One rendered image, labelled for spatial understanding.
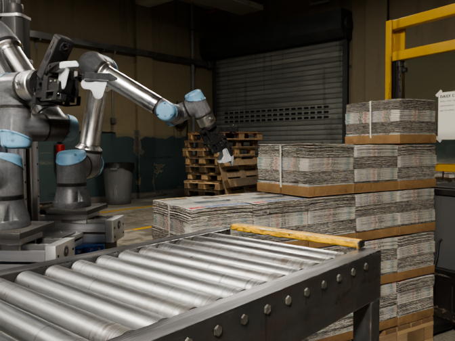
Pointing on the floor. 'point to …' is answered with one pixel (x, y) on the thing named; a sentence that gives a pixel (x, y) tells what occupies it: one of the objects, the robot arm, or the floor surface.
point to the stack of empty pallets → (205, 170)
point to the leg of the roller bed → (367, 322)
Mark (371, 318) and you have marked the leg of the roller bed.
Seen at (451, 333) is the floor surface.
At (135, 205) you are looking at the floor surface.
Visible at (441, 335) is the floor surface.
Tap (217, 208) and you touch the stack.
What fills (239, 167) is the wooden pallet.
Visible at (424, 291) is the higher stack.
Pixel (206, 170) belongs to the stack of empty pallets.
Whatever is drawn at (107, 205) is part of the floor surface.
